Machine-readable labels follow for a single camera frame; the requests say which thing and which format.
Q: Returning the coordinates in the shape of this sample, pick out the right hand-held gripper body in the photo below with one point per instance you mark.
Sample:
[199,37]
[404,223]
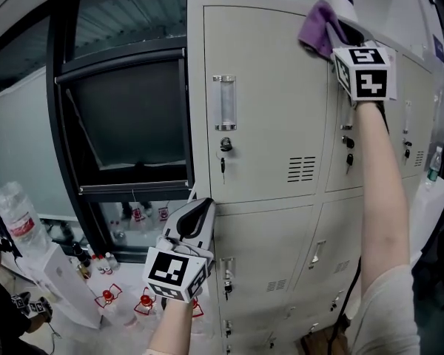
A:
[370,83]

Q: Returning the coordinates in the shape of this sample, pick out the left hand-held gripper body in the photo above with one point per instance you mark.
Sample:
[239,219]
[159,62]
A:
[170,268]

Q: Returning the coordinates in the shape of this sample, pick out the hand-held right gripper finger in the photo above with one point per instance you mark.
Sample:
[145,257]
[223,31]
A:
[336,37]

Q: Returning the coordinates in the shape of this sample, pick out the purple cloth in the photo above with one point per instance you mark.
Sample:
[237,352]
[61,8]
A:
[318,24]

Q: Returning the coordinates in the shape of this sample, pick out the bank of grey locker doors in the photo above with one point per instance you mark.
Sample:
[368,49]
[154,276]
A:
[266,87]

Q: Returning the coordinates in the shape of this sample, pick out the person's left forearm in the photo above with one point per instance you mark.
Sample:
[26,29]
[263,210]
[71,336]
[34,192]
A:
[174,327]

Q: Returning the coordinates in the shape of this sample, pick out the person's right forearm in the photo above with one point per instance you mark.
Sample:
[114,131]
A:
[379,198]

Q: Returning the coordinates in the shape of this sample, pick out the black locker key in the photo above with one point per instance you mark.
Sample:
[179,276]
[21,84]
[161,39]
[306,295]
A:
[349,160]
[223,166]
[407,154]

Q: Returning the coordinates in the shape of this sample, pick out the small clear plastic bottle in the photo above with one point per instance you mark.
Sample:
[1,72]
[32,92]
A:
[112,263]

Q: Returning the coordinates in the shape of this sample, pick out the small red labelled bottle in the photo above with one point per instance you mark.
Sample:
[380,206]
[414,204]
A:
[104,266]

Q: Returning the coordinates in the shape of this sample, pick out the dark glass bottle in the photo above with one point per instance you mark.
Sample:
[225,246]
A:
[82,263]

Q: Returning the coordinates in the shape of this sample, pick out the black framed window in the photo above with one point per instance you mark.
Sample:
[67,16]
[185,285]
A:
[133,124]

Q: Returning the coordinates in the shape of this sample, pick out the white water dispenser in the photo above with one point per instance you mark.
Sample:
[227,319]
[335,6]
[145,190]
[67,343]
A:
[70,290]

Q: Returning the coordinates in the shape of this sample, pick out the green labelled water bottle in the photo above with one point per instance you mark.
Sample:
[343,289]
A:
[433,166]

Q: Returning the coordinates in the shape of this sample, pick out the white box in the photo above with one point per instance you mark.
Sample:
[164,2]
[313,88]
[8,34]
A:
[431,213]

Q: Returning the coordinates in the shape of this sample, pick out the large clear water jug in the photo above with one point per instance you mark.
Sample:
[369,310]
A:
[18,216]

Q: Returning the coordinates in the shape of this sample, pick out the black chair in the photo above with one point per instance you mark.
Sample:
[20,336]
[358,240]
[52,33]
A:
[438,264]

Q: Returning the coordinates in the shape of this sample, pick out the person's white sleeve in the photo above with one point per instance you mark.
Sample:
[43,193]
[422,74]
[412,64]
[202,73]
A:
[388,316]

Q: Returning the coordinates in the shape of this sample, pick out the purple wall sign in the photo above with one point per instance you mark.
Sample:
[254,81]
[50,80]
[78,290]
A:
[439,48]

